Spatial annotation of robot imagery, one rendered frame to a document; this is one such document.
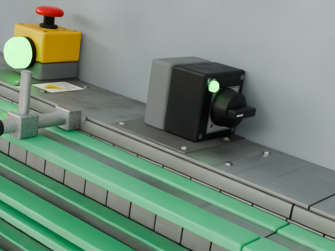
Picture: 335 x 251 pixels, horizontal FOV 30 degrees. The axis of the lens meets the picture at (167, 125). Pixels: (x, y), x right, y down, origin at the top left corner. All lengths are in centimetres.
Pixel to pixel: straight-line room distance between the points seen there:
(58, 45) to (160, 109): 23
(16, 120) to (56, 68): 22
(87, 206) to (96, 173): 11
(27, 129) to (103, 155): 9
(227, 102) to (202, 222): 19
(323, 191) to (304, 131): 11
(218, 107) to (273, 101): 7
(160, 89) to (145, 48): 14
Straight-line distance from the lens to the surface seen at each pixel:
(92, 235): 66
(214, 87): 68
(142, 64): 85
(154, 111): 73
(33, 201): 73
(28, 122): 70
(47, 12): 90
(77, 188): 77
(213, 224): 55
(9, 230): 87
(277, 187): 61
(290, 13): 72
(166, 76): 71
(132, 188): 60
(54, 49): 89
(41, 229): 72
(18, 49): 88
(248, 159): 67
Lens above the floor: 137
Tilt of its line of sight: 49 degrees down
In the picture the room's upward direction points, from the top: 101 degrees counter-clockwise
